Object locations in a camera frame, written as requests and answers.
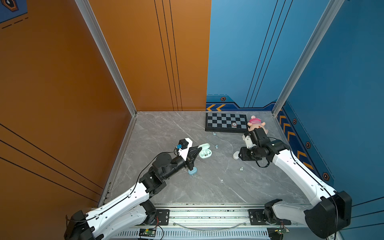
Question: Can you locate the green earbud charging case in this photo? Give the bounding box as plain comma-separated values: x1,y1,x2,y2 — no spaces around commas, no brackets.
199,143,212,159

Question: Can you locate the white earbud charging case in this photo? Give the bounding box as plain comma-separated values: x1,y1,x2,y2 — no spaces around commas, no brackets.
233,151,240,160

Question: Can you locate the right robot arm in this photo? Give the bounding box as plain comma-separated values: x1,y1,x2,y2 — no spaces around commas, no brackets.
234,129,352,240

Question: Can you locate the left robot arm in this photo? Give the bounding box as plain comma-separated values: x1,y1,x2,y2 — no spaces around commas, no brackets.
64,146,203,240

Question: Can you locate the blue earbud charging case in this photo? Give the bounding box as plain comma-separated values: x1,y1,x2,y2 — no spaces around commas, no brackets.
188,167,198,176

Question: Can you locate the pink plush doll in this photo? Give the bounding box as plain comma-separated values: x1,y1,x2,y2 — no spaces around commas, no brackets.
247,116,268,134

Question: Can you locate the black grey checkerboard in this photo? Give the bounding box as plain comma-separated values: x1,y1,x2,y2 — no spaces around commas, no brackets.
205,112,248,133

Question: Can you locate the left green circuit board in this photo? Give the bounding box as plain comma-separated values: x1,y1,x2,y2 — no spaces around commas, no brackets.
139,229,157,239

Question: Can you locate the green circuit board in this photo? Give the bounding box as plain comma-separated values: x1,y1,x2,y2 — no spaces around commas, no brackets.
275,226,290,235
139,229,157,239

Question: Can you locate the right green circuit board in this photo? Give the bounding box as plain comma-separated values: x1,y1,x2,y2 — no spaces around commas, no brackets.
275,226,290,235

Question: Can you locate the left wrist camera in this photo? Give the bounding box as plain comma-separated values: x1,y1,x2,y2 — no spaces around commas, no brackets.
177,138,193,162

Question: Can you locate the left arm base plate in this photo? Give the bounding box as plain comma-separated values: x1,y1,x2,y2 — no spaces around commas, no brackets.
146,209,170,226

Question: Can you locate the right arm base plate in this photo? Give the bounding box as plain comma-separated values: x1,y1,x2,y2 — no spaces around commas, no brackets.
248,209,292,226

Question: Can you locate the white cable on rail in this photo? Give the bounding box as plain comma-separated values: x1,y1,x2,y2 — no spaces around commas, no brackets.
173,222,245,231

